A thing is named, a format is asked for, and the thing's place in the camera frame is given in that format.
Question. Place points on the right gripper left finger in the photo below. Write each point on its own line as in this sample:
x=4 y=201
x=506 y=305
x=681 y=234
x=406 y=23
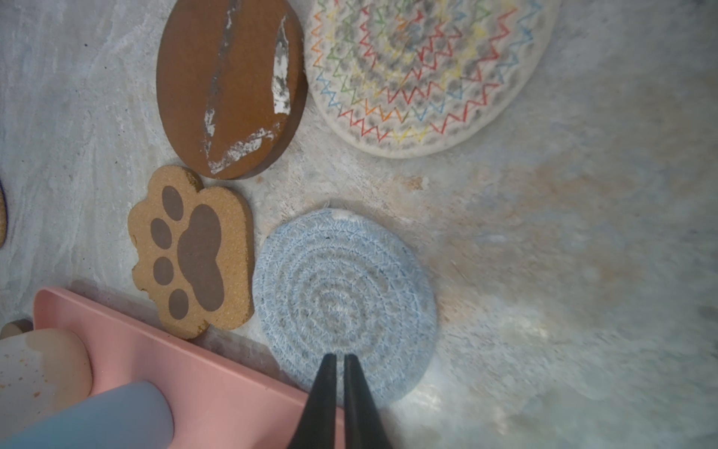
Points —
x=317 y=425

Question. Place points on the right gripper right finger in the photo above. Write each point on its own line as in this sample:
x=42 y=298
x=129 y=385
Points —
x=363 y=426

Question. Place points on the light blue woven coaster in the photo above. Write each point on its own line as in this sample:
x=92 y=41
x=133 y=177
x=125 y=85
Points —
x=335 y=282

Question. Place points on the white multicolour woven coaster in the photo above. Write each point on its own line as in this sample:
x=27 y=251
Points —
x=402 y=79

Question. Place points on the dark brown round coaster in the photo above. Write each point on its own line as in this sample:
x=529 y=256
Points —
x=230 y=82

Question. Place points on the pink tray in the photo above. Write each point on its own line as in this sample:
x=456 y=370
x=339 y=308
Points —
x=215 y=402

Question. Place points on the light blue mug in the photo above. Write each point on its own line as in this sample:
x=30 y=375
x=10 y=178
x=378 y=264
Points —
x=136 y=415

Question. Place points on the cork paw coaster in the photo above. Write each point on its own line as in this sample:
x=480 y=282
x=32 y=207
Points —
x=195 y=249

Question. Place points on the white speckled mug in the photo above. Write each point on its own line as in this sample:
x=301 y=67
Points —
x=43 y=372

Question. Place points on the rattan woven coaster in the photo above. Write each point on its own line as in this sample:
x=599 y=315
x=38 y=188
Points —
x=3 y=217

